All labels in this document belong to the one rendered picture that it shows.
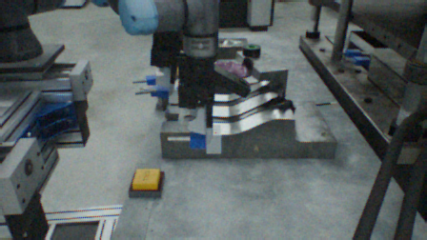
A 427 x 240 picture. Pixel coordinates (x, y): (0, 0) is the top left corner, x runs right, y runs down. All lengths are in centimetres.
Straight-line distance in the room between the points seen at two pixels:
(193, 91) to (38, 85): 59
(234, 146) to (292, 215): 26
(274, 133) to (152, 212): 39
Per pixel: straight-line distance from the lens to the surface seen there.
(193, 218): 82
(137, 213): 84
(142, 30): 64
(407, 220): 84
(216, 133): 80
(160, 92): 108
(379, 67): 159
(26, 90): 120
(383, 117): 137
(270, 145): 98
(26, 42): 117
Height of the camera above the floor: 138
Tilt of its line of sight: 29 degrees down
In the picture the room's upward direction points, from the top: straight up
